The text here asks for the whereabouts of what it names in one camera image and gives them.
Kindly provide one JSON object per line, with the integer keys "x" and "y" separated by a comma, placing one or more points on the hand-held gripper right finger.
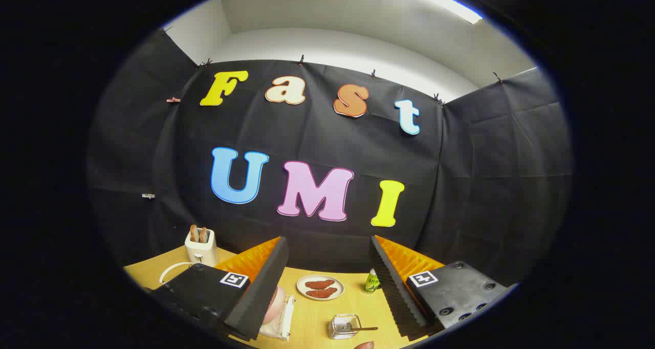
{"x": 394, "y": 287}

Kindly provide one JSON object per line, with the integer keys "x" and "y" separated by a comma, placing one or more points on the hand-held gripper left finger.
{"x": 261, "y": 287}

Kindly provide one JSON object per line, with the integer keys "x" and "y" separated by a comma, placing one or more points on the pink plate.
{"x": 274, "y": 305}

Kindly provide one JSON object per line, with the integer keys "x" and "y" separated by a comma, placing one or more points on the white oval plate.
{"x": 302, "y": 292}

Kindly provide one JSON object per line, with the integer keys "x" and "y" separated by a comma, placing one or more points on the green label drink bottle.
{"x": 371, "y": 283}

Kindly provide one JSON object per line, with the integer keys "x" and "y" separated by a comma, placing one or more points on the brown sausage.
{"x": 320, "y": 284}
{"x": 322, "y": 292}

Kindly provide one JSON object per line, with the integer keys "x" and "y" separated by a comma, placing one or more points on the white toaster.
{"x": 202, "y": 252}

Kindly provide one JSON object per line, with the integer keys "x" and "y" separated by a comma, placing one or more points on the toasted bread slice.
{"x": 194, "y": 234}
{"x": 203, "y": 235}

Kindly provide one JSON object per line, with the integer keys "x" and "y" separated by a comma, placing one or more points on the black backdrop cloth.
{"x": 317, "y": 134}

